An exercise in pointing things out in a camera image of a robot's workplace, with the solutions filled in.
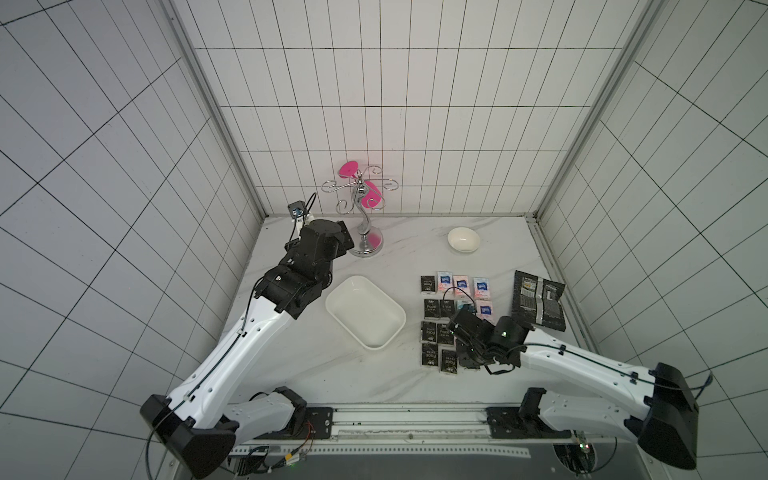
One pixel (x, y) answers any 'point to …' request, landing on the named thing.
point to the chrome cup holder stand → (364, 188)
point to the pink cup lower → (372, 195)
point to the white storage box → (370, 315)
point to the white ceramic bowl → (464, 239)
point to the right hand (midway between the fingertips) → (456, 356)
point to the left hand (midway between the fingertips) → (322, 236)
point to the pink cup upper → (348, 169)
